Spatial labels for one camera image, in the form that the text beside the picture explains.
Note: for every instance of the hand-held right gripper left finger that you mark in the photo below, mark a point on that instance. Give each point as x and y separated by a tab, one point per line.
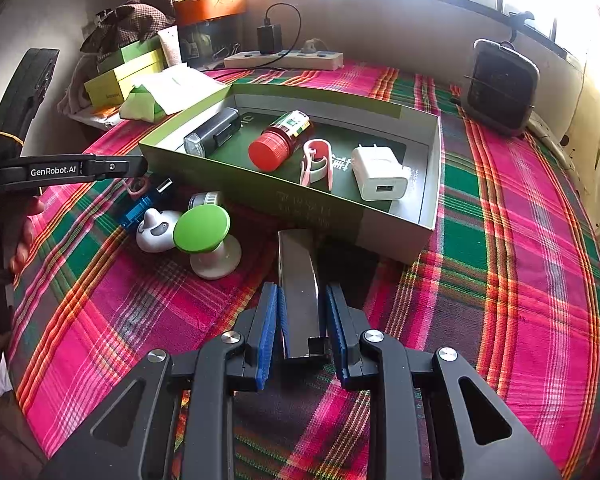
266	335

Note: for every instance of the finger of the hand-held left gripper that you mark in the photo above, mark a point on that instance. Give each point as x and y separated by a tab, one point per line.
122	166

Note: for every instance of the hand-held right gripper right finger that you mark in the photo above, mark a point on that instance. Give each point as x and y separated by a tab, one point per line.
337	330

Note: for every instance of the blue usb device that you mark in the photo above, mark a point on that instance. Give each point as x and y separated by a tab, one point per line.
140	210

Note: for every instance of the black glossy bar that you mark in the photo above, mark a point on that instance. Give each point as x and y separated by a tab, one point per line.
300	290

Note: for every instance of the white egg-shaped toy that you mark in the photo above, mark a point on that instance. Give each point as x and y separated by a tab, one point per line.
152	235

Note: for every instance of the black flashlight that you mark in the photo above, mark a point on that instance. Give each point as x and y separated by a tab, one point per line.
212	132

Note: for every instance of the green-topped white stand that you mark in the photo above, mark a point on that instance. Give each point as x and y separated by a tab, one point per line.
202	230

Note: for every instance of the green cardboard box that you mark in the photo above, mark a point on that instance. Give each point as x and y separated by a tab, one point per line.
280	200

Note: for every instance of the brown bottle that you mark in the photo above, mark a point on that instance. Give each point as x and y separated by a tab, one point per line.
275	150

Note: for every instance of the white usb charger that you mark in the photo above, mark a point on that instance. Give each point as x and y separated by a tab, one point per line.
377	175

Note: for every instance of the person's left hand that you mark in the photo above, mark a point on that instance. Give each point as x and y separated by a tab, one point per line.
30	240

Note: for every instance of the green tissue pack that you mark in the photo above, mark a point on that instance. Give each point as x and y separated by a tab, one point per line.
140	105

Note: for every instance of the yellow cardboard carton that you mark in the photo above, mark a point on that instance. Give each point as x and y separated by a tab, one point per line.
120	82

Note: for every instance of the white paper sheet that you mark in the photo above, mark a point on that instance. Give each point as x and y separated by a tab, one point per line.
185	85

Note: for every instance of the green cardboard carton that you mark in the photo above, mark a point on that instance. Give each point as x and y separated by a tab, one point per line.
135	52

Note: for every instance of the white tube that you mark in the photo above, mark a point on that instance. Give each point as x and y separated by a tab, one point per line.
170	47

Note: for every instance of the brown patterned cloth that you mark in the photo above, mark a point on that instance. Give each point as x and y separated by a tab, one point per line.
130	25

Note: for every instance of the pink green plaid blanket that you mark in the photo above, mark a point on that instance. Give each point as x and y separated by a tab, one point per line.
480	260

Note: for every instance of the orange planter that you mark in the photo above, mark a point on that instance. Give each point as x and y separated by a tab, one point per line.
210	7

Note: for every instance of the black power adapter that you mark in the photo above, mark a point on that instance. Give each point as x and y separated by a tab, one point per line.
270	39

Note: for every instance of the white power strip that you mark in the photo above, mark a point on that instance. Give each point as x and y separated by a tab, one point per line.
305	60

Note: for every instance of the black clamp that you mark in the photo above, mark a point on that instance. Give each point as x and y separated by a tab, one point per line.
519	22

